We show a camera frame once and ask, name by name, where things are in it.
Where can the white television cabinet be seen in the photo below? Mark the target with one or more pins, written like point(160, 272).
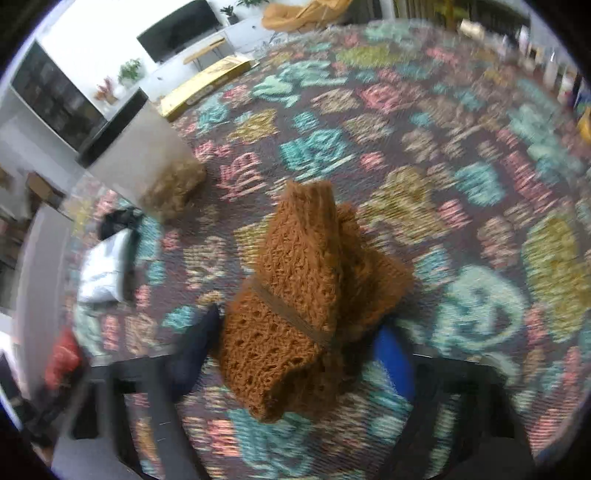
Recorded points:
point(240, 37)

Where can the small green potted plant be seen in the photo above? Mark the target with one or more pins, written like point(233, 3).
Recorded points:
point(228, 14)

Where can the black cloth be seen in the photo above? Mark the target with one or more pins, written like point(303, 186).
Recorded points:
point(117, 220)

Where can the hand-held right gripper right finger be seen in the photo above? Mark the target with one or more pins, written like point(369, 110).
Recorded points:
point(392, 364)

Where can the yellow-brown lounge chair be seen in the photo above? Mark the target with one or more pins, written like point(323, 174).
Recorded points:
point(300, 16)

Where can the small wooden bench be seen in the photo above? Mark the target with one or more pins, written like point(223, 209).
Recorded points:
point(205, 48)

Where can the beige packet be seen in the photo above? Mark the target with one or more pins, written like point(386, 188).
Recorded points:
point(471, 28)

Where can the red potted plant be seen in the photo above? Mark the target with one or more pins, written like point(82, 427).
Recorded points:
point(106, 90)

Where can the colourful floral rug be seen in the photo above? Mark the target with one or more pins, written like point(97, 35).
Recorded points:
point(415, 184)

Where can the black cube shelf cabinet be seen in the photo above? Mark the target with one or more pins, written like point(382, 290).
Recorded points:
point(55, 101)

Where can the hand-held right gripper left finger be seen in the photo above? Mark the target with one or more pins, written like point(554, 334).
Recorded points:
point(194, 346)

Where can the flat cardboard box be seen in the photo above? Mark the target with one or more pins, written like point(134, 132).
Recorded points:
point(207, 81)

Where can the tan fluffy plush toy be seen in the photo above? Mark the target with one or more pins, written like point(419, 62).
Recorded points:
point(178, 189)

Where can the white folded garment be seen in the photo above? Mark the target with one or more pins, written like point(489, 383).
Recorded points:
point(104, 272)

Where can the brown knit cloth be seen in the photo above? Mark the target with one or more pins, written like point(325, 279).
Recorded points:
point(295, 277)

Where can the row of bottles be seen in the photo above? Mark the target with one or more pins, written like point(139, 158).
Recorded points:
point(551, 69)

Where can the black television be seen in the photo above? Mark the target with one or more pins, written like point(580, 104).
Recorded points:
point(180, 27)

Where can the red cloth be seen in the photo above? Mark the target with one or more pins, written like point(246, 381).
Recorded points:
point(64, 355)

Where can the grey bin with black rim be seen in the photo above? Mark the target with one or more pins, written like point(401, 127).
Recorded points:
point(138, 147)

